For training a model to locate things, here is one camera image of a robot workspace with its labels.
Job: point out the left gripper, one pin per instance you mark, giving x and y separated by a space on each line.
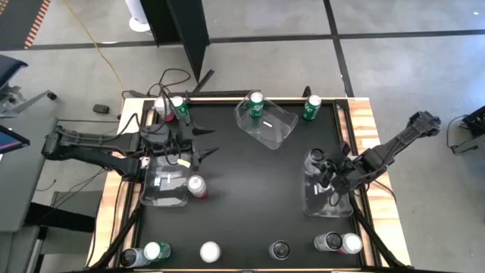
182 146

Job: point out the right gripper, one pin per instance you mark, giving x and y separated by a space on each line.
341 170

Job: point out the red white Spindrift can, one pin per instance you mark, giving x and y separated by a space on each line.
196 186
161 108
210 252
351 243

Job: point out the green Sprite can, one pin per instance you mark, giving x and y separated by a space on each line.
156 251
256 106
178 102
311 108

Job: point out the clear plastic bin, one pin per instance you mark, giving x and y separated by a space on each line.
166 189
318 204
276 132

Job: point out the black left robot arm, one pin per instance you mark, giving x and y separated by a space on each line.
113 164

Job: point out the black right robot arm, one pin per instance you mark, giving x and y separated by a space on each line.
398 146

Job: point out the wooden table border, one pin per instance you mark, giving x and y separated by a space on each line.
362 117

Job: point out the black power adapter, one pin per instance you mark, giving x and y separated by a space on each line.
101 109

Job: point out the black partition panel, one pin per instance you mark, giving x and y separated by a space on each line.
178 22

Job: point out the black can bottom left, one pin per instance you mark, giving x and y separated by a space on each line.
132 258

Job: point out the small black round object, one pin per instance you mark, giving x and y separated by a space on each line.
58 129

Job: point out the black equipment stand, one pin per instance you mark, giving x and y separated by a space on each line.
475 121

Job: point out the grey desk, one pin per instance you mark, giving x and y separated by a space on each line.
26 182

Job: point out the monitor with blue screen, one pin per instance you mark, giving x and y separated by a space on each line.
9 142

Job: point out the office chair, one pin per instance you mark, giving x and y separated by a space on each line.
9 68

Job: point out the black mat with striped edge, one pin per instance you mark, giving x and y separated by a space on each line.
17 22

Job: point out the black frame clamp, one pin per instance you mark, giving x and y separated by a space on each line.
187 93
307 91

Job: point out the black frame strut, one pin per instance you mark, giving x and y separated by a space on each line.
120 236
379 242

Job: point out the black desk base plate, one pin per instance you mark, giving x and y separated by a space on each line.
60 218

